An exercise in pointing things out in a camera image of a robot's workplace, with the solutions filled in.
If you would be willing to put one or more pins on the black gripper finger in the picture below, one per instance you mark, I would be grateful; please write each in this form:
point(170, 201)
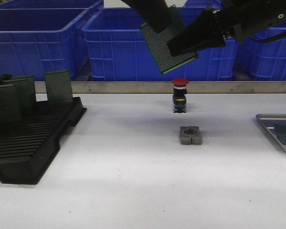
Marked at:
point(154, 12)

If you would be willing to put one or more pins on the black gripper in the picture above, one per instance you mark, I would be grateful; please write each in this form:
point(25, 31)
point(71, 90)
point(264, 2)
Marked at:
point(239, 19)

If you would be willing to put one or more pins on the silver metal tray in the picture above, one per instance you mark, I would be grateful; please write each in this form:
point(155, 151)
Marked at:
point(266, 124)

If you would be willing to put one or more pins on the green circuit board front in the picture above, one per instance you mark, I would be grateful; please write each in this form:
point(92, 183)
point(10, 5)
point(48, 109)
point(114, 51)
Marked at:
point(9, 104)

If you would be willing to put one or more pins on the black slotted board rack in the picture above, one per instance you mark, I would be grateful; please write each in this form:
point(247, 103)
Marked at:
point(28, 146)

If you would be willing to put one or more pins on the blue crate rear right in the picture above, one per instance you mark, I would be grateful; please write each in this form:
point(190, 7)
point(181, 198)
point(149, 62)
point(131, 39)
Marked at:
point(214, 4)

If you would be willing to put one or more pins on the blue crate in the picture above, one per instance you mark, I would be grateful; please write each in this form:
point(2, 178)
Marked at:
point(52, 4)
point(214, 4)
point(118, 52)
point(35, 41)
point(263, 55)

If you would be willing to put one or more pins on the blue crate front centre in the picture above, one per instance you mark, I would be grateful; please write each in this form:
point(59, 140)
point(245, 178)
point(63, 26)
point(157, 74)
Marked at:
point(118, 52)

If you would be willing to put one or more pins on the red emergency stop button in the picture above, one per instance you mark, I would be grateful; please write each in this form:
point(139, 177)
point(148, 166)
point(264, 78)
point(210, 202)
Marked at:
point(179, 98)

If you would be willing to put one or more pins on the blue crate front right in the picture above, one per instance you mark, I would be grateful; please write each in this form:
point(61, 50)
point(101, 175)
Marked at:
point(263, 55)

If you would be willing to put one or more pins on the grey metal clamp block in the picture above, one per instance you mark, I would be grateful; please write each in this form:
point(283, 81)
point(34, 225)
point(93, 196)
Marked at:
point(190, 135)

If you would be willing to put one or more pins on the blue crate front left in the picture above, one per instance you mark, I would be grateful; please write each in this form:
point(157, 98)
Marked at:
point(35, 41)

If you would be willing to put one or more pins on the blue crate rear left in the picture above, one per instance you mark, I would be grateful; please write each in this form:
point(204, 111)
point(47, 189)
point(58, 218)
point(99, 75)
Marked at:
point(52, 4)

